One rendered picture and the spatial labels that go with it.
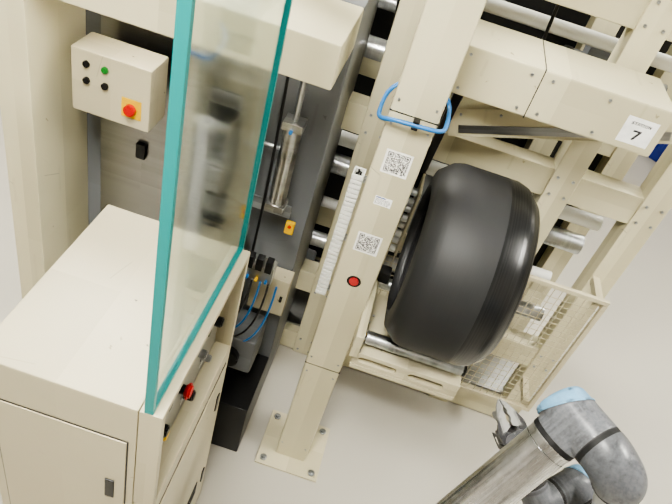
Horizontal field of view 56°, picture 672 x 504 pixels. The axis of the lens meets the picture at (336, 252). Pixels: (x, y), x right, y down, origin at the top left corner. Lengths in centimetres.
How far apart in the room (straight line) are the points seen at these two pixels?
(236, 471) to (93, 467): 123
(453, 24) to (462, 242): 55
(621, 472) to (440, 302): 59
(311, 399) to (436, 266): 96
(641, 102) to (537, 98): 27
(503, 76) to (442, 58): 33
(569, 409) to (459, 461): 159
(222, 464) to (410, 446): 85
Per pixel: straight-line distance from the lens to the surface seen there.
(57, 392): 140
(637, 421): 377
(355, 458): 288
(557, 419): 153
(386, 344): 205
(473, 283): 171
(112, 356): 141
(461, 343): 181
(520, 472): 156
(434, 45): 158
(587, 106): 194
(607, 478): 152
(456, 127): 210
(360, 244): 189
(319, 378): 235
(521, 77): 189
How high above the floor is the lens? 238
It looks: 40 degrees down
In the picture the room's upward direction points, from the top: 18 degrees clockwise
